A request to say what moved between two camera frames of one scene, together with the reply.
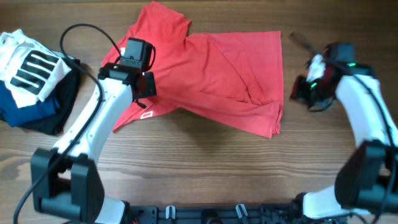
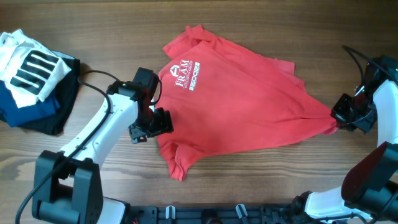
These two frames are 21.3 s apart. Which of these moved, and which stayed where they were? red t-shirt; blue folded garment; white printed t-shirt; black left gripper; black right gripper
Moved: red t-shirt; black right gripper; black left gripper
Stayed: blue folded garment; white printed t-shirt
